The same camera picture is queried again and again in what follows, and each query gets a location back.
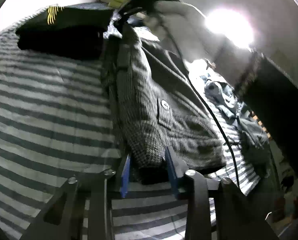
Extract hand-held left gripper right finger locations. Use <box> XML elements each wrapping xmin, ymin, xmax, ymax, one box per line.
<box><xmin>165</xmin><ymin>147</ymin><xmax>278</xmax><ymax>240</ymax></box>

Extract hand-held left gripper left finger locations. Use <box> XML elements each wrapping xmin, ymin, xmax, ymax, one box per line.
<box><xmin>21</xmin><ymin>154</ymin><xmax>132</xmax><ymax>240</ymax></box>

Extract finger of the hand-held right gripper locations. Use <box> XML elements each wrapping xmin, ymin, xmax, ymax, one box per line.
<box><xmin>113</xmin><ymin>14</ymin><xmax>130</xmax><ymax>30</ymax></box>
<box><xmin>117</xmin><ymin>5</ymin><xmax>145</xmax><ymax>18</ymax></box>

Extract grey checked jacket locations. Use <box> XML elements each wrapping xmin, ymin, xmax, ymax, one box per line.
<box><xmin>100</xmin><ymin>17</ymin><xmax>227</xmax><ymax>184</ymax></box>

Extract black folded garment yellow stripes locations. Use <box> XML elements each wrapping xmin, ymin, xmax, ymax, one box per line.
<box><xmin>15</xmin><ymin>4</ymin><xmax>114</xmax><ymax>60</ymax></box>

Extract blue white striped blanket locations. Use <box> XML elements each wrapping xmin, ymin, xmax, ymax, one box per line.
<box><xmin>0</xmin><ymin>2</ymin><xmax>262</xmax><ymax>240</ymax></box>

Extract person's dark garment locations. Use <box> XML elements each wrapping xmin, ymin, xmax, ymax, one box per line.
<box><xmin>233</xmin><ymin>51</ymin><xmax>298</xmax><ymax>180</ymax></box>

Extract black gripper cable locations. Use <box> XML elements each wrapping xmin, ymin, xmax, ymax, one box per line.
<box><xmin>160</xmin><ymin>15</ymin><xmax>241</xmax><ymax>189</ymax></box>

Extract ring light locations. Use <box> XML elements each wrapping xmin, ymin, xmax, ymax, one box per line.
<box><xmin>205</xmin><ymin>8</ymin><xmax>255</xmax><ymax>50</ymax></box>

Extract wooden slat bed rail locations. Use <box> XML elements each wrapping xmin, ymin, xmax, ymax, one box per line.
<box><xmin>250</xmin><ymin>114</ymin><xmax>273</xmax><ymax>140</ymax></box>

